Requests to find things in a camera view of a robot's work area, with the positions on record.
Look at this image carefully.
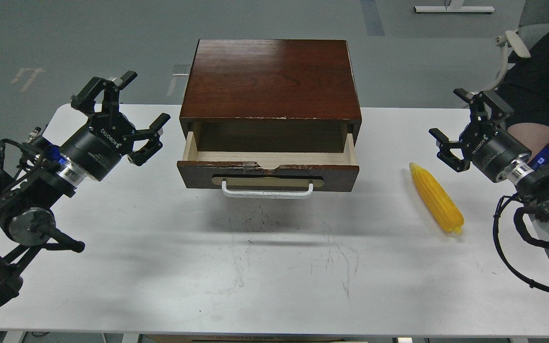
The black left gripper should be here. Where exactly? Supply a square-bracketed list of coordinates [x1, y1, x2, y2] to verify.
[60, 71, 171, 182]

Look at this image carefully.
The yellow corn cob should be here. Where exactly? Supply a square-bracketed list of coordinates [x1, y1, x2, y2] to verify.
[409, 162, 465, 234]

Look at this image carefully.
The wooden drawer with white handle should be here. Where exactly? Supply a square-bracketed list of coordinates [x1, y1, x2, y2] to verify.
[177, 132, 360, 199]

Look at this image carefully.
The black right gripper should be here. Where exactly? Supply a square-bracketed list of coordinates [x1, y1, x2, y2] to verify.
[429, 88, 531, 183]

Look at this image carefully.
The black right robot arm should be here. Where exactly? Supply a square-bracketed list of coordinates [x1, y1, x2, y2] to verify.
[429, 88, 549, 248]

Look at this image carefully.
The dark wooden drawer cabinet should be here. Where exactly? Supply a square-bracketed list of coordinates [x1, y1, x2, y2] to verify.
[179, 39, 362, 140]

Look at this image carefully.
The seated person in black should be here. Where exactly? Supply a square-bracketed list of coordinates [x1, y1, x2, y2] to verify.
[497, 33, 549, 158]

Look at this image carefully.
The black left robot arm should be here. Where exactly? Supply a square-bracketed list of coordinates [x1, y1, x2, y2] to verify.
[0, 71, 170, 307]

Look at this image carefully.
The white desk base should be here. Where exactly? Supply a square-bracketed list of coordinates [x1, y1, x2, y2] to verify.
[413, 0, 496, 14]

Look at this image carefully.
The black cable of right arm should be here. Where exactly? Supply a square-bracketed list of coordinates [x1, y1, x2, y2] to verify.
[492, 194, 549, 298]

